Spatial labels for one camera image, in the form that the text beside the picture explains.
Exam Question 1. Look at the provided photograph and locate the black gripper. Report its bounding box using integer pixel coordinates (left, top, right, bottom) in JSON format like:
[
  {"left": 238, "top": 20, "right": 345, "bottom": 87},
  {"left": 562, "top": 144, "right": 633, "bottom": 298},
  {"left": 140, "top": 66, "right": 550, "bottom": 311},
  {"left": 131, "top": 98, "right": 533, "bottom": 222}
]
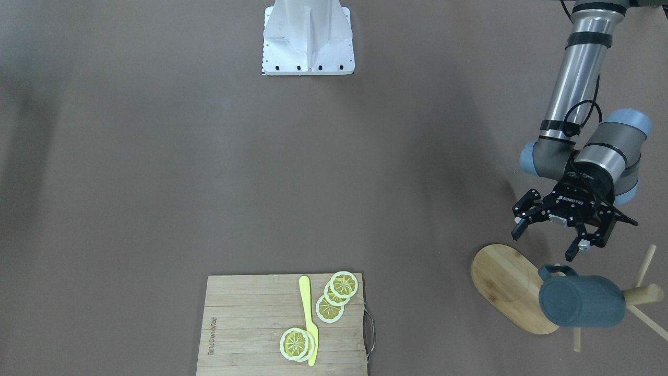
[{"left": 511, "top": 175, "right": 639, "bottom": 262}]

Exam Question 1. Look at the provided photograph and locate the dark teal mug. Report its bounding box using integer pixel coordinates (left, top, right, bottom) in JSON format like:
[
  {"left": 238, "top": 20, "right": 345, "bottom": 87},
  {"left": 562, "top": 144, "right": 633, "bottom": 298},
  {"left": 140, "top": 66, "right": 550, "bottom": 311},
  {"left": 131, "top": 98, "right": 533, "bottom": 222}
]
[{"left": 538, "top": 264, "right": 627, "bottom": 327}]

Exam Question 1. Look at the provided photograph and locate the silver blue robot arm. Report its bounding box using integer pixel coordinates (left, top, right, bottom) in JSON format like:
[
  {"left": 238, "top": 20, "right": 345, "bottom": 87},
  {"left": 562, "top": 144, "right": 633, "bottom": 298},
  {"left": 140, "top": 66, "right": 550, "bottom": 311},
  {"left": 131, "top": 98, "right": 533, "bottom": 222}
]
[{"left": 511, "top": 1, "right": 666, "bottom": 262}]

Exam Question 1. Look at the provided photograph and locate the wooden cup storage rack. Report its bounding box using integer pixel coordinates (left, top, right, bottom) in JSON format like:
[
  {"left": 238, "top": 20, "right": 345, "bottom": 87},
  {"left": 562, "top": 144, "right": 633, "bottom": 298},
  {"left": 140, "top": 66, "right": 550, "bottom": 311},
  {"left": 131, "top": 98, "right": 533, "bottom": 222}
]
[{"left": 471, "top": 244, "right": 666, "bottom": 351}]

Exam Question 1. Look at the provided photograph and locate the lemon slice row back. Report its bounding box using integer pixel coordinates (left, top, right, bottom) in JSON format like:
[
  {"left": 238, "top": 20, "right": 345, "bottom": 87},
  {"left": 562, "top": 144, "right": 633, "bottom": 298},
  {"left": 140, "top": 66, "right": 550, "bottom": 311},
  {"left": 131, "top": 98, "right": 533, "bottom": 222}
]
[{"left": 329, "top": 271, "right": 360, "bottom": 299}]

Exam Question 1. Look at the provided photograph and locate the lemon slice row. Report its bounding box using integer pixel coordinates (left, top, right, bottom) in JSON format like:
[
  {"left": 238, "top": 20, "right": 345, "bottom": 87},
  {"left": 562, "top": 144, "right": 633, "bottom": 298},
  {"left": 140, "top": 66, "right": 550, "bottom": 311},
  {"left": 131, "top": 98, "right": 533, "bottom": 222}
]
[
  {"left": 324, "top": 282, "right": 351, "bottom": 307},
  {"left": 316, "top": 295, "right": 344, "bottom": 323},
  {"left": 329, "top": 271, "right": 360, "bottom": 299}
]

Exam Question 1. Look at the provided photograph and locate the lemon slice row middle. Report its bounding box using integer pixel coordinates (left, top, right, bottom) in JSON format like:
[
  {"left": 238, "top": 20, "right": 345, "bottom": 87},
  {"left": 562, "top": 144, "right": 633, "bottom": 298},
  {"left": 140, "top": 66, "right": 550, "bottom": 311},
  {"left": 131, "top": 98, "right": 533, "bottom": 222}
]
[{"left": 324, "top": 282, "right": 351, "bottom": 307}]

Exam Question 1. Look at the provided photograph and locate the lemon slice row front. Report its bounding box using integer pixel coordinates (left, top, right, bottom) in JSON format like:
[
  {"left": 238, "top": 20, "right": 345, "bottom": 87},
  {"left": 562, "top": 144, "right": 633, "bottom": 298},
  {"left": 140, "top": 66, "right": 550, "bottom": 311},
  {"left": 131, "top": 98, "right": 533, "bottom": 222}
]
[{"left": 316, "top": 295, "right": 344, "bottom": 323}]

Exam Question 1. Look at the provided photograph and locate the yellow plastic knife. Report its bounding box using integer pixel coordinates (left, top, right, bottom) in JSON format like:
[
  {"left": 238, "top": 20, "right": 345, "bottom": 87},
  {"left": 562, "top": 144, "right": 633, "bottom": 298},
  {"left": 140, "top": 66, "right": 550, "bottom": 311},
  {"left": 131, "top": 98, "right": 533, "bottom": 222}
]
[{"left": 299, "top": 275, "right": 319, "bottom": 367}]

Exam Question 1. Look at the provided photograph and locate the lemon slice near knife tip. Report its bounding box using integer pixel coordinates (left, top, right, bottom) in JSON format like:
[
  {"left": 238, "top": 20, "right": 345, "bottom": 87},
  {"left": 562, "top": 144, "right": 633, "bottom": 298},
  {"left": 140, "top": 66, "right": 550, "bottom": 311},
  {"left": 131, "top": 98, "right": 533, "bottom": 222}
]
[{"left": 279, "top": 327, "right": 308, "bottom": 362}]

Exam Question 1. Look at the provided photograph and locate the bamboo cutting board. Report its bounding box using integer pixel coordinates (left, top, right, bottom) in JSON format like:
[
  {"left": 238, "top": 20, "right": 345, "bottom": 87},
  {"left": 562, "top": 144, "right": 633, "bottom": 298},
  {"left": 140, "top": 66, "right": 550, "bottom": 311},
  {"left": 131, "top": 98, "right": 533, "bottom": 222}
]
[{"left": 196, "top": 272, "right": 375, "bottom": 375}]

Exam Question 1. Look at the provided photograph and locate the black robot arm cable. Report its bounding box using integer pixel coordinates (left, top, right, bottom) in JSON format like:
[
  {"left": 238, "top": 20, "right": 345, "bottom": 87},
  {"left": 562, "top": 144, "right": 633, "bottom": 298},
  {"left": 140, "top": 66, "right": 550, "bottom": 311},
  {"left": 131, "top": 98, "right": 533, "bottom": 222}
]
[{"left": 560, "top": 0, "right": 604, "bottom": 138}]

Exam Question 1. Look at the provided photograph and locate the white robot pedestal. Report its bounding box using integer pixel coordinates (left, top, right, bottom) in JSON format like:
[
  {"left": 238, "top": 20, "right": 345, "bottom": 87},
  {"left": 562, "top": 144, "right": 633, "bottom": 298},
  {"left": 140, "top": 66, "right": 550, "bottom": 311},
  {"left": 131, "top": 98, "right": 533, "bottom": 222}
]
[{"left": 261, "top": 1, "right": 355, "bottom": 76}]

